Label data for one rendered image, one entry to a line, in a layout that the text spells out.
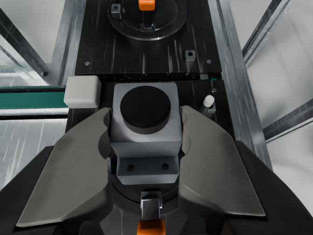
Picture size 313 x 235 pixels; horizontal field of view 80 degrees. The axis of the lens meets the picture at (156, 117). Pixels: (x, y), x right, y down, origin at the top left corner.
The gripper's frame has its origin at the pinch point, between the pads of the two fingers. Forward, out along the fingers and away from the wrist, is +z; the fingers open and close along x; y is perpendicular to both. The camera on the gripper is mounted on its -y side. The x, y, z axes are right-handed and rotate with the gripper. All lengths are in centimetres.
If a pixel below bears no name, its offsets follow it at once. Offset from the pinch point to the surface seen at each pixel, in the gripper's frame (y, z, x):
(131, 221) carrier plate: 15.7, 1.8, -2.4
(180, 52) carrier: 0.7, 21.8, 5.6
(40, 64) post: 1.8, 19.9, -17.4
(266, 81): 9.0, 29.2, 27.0
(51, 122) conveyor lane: 11.0, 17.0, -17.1
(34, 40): 1.0, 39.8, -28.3
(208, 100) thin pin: 1.2, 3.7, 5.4
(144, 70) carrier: 2.9, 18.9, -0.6
